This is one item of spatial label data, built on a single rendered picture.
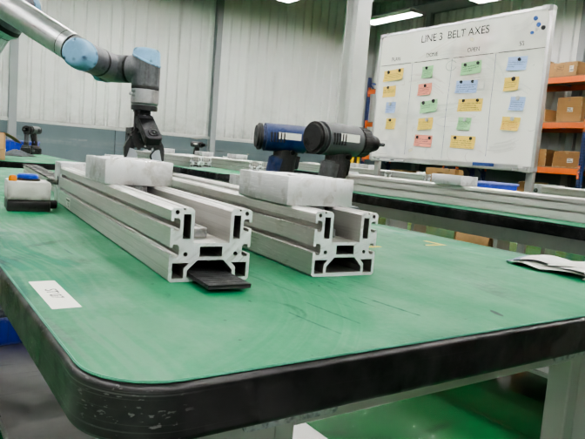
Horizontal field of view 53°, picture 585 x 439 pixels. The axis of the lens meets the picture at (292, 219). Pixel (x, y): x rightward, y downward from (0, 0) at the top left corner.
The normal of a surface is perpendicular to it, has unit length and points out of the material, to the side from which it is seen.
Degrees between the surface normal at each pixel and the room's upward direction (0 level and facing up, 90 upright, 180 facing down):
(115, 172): 90
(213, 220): 90
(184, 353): 0
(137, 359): 0
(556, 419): 90
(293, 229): 90
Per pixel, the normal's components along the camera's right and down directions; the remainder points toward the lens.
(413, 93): -0.82, 0.00
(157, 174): 0.49, 0.14
